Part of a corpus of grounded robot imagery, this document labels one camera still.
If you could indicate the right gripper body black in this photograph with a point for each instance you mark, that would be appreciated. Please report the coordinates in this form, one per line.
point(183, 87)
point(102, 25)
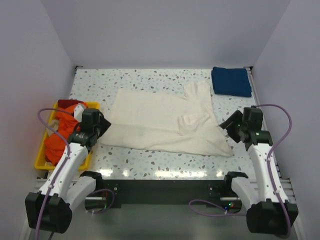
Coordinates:
point(243, 127)

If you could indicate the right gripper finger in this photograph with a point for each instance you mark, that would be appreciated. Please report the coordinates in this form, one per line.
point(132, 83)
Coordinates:
point(233, 132)
point(234, 120)

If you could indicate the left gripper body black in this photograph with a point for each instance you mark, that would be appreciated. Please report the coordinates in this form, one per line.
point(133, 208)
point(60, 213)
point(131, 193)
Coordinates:
point(97, 130)

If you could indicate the cream white t shirt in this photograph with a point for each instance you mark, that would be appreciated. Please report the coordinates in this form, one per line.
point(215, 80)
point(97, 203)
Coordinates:
point(167, 122)

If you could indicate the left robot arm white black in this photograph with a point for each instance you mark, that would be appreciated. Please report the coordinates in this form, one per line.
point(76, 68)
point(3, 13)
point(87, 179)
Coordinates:
point(51, 207)

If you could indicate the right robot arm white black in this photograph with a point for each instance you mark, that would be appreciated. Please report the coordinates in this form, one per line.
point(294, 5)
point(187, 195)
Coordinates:
point(268, 209)

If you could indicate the folded blue t shirt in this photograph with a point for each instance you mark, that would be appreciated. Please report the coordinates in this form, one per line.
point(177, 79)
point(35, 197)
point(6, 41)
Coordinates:
point(231, 82)

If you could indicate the dark red t shirt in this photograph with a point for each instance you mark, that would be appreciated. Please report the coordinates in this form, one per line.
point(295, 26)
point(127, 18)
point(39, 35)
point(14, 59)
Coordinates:
point(66, 103)

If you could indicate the yellow plastic bin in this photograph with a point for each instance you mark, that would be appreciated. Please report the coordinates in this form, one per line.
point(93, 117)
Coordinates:
point(52, 146)

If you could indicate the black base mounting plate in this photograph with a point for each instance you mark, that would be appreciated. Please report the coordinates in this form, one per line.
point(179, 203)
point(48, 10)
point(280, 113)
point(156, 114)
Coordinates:
point(171, 192)

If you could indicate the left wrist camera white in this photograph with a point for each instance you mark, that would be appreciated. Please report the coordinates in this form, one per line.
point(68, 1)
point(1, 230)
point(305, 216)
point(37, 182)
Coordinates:
point(78, 112)

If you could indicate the aluminium frame rail front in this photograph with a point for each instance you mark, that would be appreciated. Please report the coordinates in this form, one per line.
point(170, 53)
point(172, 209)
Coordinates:
point(286, 185)

